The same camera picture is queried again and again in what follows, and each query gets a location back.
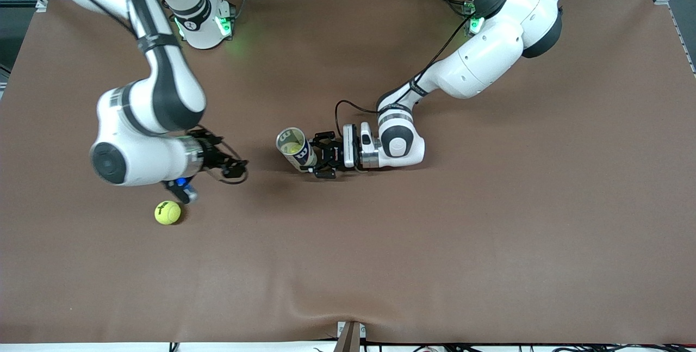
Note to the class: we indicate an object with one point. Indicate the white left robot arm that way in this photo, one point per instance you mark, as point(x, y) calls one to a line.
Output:
point(489, 63)

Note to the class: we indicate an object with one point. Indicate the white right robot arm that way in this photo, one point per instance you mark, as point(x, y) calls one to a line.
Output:
point(136, 161)

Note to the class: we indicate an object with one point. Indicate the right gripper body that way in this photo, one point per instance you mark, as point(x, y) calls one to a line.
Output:
point(210, 154)

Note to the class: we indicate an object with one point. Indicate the white blue tennis ball can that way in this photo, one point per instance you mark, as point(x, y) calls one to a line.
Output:
point(305, 157)

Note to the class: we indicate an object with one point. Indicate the brown table mat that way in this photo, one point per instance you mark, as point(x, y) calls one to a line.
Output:
point(348, 259)

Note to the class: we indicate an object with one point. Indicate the plain yellow tennis ball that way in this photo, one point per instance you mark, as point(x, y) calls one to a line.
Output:
point(293, 148)

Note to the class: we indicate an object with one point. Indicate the yellow tennis ball black print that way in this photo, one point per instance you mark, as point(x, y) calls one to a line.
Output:
point(167, 212)

